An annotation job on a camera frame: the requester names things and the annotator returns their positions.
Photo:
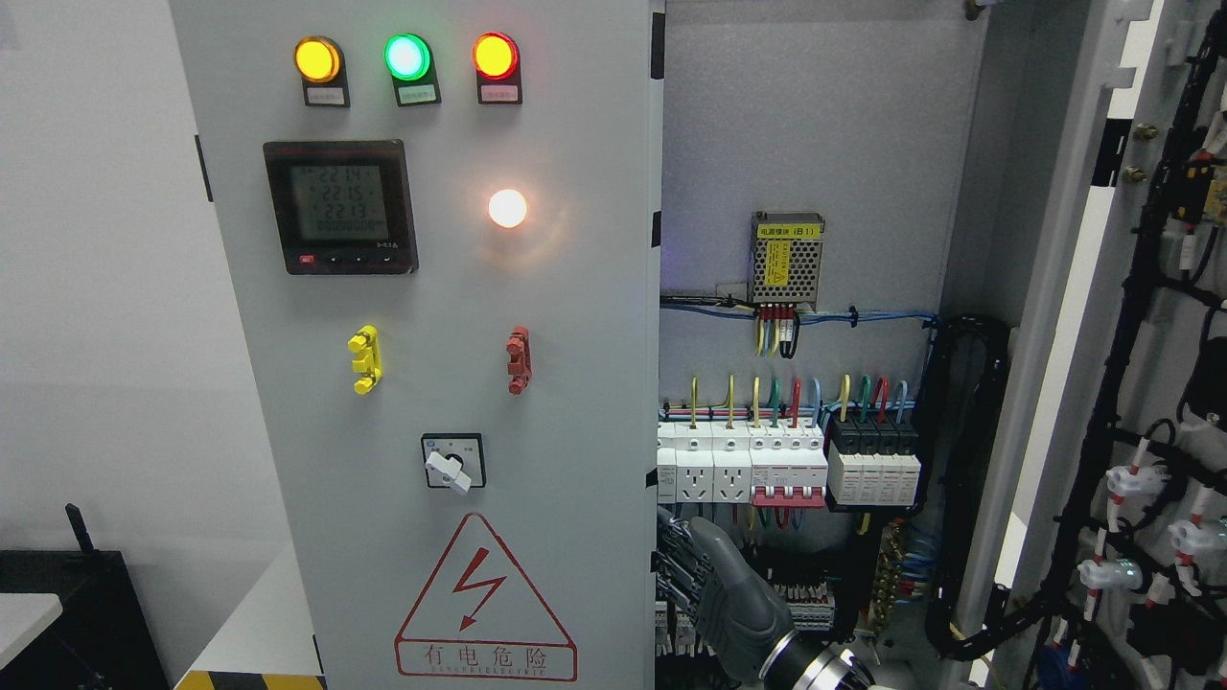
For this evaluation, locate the black box with antenna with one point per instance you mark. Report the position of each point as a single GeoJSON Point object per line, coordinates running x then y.
{"type": "Point", "coordinates": [99, 639]}

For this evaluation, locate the metal mesh power supply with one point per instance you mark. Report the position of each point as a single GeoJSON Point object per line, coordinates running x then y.
{"type": "Point", "coordinates": [786, 258]}

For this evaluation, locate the yellow indicator light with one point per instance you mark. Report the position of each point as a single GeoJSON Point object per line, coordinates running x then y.
{"type": "Point", "coordinates": [320, 63]}

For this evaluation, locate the grey cabinet door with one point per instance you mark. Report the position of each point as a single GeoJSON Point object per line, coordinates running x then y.
{"type": "Point", "coordinates": [1080, 90]}
{"type": "Point", "coordinates": [568, 461]}

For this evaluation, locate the red terminal post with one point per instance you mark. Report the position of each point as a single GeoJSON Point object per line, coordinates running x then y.
{"type": "Point", "coordinates": [519, 368]}

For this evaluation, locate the white glowing lamp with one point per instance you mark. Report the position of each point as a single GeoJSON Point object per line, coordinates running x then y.
{"type": "Point", "coordinates": [507, 208]}

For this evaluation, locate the black digital power meter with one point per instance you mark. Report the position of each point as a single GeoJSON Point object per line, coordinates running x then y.
{"type": "Point", "coordinates": [342, 207]}

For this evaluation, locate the green indicator light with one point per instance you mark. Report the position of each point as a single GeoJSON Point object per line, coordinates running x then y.
{"type": "Point", "coordinates": [410, 63]}

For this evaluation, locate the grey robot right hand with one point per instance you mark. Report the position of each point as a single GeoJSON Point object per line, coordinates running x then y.
{"type": "Point", "coordinates": [736, 613]}

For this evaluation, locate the red indicator light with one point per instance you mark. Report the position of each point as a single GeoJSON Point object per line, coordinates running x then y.
{"type": "Point", "coordinates": [497, 63]}

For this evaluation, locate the red handle circuit breaker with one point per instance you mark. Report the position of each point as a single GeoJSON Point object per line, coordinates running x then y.
{"type": "Point", "coordinates": [788, 467]}

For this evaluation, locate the yellow terminal post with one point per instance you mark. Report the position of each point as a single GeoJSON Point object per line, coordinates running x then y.
{"type": "Point", "coordinates": [366, 359]}

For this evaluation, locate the brass ground terminal bar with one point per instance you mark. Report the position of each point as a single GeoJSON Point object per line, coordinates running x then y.
{"type": "Point", "coordinates": [885, 585]}

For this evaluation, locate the black white surge protector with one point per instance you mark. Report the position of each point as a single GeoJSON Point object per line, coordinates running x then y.
{"type": "Point", "coordinates": [872, 463]}

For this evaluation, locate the white rotary selector switch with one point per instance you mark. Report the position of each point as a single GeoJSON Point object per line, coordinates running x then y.
{"type": "Point", "coordinates": [454, 461]}

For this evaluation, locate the red electric hazard sticker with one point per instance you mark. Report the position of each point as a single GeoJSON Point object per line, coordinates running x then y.
{"type": "Point", "coordinates": [480, 616]}

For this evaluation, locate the white socket module row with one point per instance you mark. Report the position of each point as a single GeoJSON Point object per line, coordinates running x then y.
{"type": "Point", "coordinates": [706, 462]}

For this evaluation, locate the relay terminal row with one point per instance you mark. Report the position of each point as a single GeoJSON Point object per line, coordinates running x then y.
{"type": "Point", "coordinates": [809, 590]}

